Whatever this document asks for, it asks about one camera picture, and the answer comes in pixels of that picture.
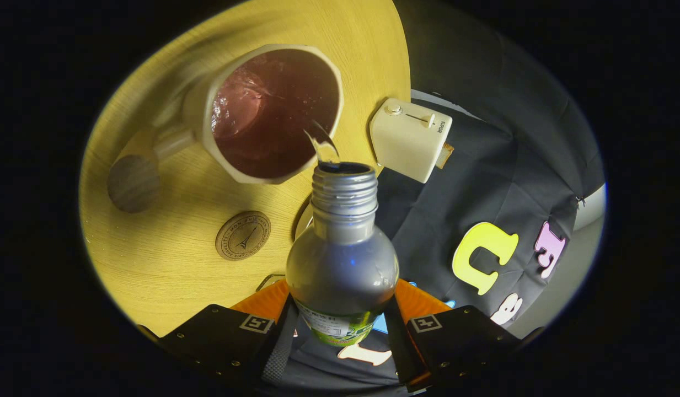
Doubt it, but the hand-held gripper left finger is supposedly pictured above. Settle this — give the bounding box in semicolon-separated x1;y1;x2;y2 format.
137;278;299;387

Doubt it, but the beige cup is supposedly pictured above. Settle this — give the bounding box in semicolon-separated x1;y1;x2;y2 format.
107;44;345;213

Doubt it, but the round cork coaster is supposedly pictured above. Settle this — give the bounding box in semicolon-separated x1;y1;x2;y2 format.
215;211;272;261

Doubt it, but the white plate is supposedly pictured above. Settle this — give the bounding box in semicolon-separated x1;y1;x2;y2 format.
294;201;315;240

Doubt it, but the white toaster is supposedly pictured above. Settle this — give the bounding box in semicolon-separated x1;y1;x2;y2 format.
369;98;453;184

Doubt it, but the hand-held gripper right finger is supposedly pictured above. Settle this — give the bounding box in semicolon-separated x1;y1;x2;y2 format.
383;278;544;392

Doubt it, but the silver bottle with green label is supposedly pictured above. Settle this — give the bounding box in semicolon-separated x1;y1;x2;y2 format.
285;162;400;347

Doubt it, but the wooden table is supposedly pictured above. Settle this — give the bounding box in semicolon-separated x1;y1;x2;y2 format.
78;0;412;338

